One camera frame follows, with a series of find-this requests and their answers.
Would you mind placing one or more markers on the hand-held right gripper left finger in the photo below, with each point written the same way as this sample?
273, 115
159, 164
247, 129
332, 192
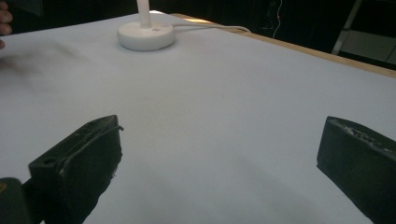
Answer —
81, 168

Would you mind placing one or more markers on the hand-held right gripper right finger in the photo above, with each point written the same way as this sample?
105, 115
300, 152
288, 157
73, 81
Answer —
361, 165

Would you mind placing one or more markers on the metal stand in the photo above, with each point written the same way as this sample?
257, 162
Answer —
351, 28

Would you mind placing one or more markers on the white lamp base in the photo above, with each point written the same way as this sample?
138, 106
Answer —
146, 34

